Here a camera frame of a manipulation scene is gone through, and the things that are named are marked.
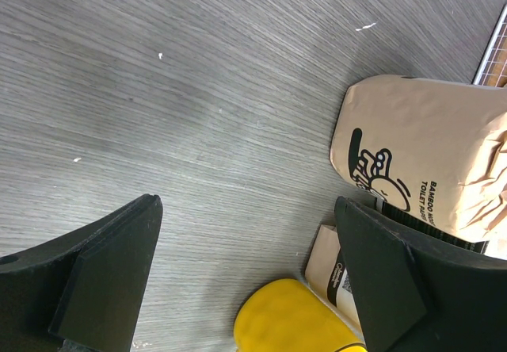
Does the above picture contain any white wire wooden shelf rack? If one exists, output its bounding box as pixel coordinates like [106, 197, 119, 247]
[472, 5, 507, 88]

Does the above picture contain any yellow enamel mug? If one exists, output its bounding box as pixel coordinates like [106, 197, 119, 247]
[233, 278, 366, 352]

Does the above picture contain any brown wrapped roll front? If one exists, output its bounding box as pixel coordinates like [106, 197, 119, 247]
[304, 224, 362, 333]

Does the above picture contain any brown wrapped roll back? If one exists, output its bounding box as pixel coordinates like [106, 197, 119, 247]
[330, 75, 506, 243]

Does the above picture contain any brown wrapped roll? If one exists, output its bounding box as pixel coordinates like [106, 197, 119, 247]
[330, 75, 506, 243]
[304, 224, 362, 333]

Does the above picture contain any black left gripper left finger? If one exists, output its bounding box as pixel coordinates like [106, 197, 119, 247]
[1, 194, 163, 351]

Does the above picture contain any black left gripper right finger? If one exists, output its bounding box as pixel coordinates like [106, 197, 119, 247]
[334, 197, 506, 351]

